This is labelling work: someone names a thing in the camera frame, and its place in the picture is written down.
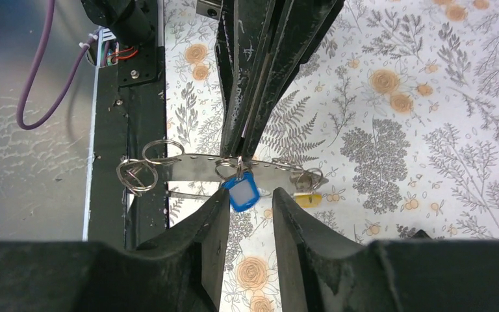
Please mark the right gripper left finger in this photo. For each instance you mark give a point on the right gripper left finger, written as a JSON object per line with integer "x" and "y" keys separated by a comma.
{"x": 181, "y": 269}

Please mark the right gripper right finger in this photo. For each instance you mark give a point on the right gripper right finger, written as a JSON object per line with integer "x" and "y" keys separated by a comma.
{"x": 318, "y": 268}

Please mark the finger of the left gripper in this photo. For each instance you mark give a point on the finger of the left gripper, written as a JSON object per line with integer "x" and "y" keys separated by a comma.
{"x": 242, "y": 30}
{"x": 300, "y": 28}

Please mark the yellow tagged key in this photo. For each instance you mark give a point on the yellow tagged key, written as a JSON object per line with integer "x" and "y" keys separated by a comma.
{"x": 307, "y": 201}

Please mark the blue tagged key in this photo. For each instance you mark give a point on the blue tagged key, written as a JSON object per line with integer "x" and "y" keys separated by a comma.
{"x": 243, "y": 191}

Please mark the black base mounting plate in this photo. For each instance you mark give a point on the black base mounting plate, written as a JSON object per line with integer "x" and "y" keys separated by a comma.
{"x": 128, "y": 111}

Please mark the floral patterned table mat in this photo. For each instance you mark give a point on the floral patterned table mat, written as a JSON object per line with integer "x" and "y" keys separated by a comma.
{"x": 398, "y": 107}

